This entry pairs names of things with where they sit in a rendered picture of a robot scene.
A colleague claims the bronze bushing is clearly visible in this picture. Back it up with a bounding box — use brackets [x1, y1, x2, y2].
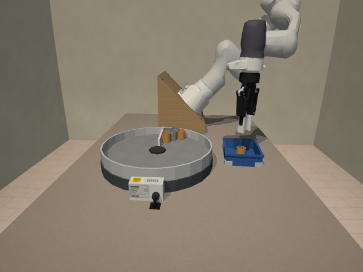
[162, 131, 171, 143]
[177, 129, 185, 140]
[236, 146, 246, 154]

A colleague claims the blue open crate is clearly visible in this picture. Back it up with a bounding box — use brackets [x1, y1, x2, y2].
[222, 138, 264, 168]

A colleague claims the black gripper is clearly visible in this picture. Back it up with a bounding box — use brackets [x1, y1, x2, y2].
[236, 72, 260, 134]

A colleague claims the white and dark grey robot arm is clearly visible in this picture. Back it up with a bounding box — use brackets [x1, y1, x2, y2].
[178, 0, 301, 115]

